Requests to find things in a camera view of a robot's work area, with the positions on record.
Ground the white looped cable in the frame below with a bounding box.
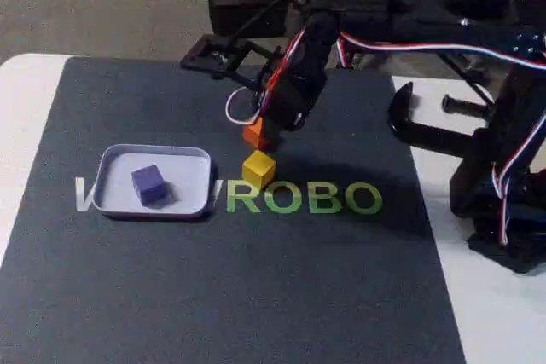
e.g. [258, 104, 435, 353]
[225, 85, 262, 126]

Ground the yellow cube block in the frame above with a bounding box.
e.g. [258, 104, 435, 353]
[241, 149, 277, 189]

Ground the black camera cable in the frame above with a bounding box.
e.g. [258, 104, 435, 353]
[224, 0, 339, 48]

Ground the black mat with ROBO print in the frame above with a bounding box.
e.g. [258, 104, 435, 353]
[0, 55, 467, 364]

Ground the black C-clamp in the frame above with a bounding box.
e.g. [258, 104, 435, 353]
[386, 81, 501, 157]

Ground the pale rounded rectangular tray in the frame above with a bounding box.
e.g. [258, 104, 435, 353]
[94, 143, 214, 222]

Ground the orange cube block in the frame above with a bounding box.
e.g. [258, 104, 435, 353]
[241, 118, 274, 152]

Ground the red white blue servo cable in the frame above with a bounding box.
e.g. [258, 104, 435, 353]
[335, 33, 546, 246]

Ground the black camera mount frame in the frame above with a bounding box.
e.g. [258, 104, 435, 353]
[178, 34, 283, 97]

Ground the purple cube block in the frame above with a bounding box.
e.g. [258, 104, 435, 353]
[130, 164, 167, 207]

